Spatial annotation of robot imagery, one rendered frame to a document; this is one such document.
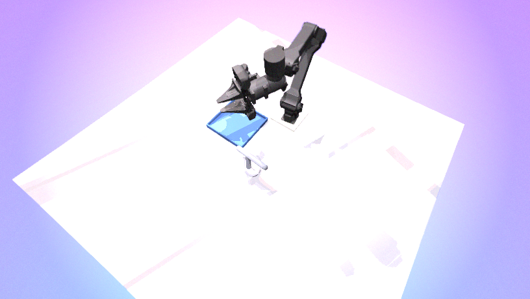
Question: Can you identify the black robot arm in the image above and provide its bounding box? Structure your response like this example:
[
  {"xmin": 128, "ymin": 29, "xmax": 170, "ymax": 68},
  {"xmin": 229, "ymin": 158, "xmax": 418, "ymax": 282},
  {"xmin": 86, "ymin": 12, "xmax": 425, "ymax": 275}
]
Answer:
[{"xmin": 263, "ymin": 22, "xmax": 327, "ymax": 124}]

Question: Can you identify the blue tray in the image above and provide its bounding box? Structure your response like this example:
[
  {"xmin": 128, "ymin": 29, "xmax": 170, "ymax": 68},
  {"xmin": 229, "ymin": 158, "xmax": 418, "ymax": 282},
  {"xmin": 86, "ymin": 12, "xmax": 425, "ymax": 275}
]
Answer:
[{"xmin": 206, "ymin": 111, "xmax": 268, "ymax": 148}]

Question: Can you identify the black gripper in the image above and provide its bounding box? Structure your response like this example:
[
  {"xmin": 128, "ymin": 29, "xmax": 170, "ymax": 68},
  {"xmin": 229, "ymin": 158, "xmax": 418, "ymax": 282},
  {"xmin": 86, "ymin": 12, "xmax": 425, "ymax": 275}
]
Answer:
[{"xmin": 216, "ymin": 64, "xmax": 271, "ymax": 120}]

